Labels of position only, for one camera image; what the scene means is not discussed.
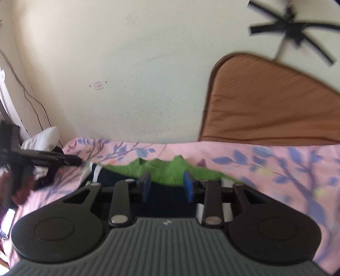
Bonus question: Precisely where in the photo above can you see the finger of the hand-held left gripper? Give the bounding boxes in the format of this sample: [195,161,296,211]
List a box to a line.
[27,150,82,169]

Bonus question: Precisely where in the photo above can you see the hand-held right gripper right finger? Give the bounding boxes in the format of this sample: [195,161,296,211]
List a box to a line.
[183,170,266,227]

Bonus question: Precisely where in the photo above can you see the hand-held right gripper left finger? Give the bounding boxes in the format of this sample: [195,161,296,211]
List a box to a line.
[63,171,152,227]

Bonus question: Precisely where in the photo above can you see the navy and green sweater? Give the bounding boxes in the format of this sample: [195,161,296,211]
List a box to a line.
[80,155,243,219]

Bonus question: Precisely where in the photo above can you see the white folded cloth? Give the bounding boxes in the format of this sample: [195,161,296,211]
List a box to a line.
[21,126,61,152]

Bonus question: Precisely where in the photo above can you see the dark red cloth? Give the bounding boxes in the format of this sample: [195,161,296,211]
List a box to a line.
[9,170,36,206]

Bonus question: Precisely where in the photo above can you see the pink floral bedsheet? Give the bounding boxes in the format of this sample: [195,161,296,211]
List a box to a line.
[0,137,340,275]

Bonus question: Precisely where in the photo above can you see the brown woven mat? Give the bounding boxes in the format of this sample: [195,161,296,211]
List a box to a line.
[198,52,340,146]

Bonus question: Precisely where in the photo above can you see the black tape strip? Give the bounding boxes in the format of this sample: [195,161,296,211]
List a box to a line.
[247,0,334,66]
[248,22,340,36]

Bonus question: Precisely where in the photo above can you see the white curved frame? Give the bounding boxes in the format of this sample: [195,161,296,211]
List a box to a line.
[0,68,30,140]

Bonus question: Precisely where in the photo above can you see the thin dark wall cable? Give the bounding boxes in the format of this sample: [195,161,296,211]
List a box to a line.
[0,48,52,129]

